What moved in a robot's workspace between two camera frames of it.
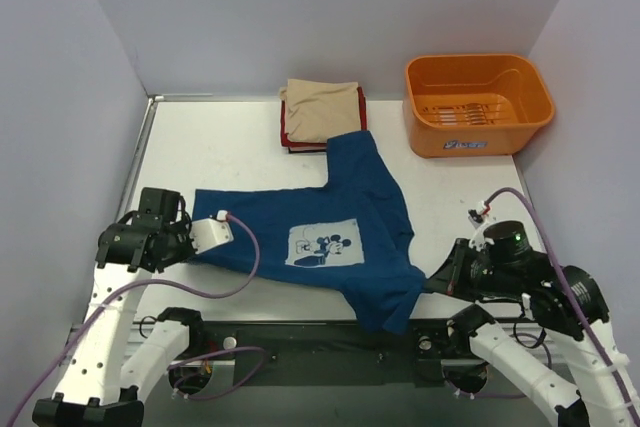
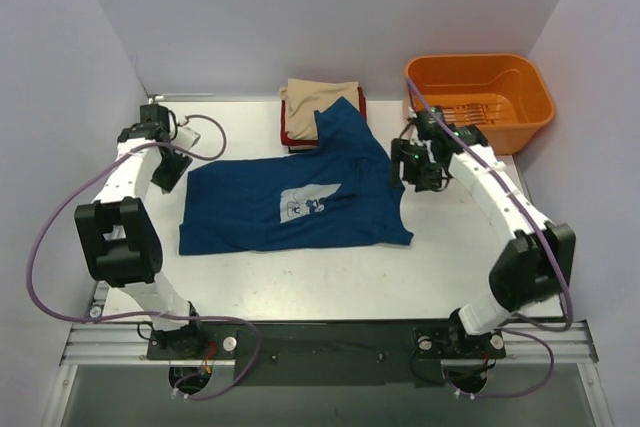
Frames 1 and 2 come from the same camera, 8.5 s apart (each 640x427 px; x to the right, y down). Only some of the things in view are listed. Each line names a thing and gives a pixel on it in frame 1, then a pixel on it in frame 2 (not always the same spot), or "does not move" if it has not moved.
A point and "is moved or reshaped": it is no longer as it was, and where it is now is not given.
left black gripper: [176, 245] to [173, 172]
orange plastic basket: [474, 104] does not move
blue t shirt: [348, 234] is moved or reshaped
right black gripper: [460, 264] to [406, 162]
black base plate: [329, 354] does not move
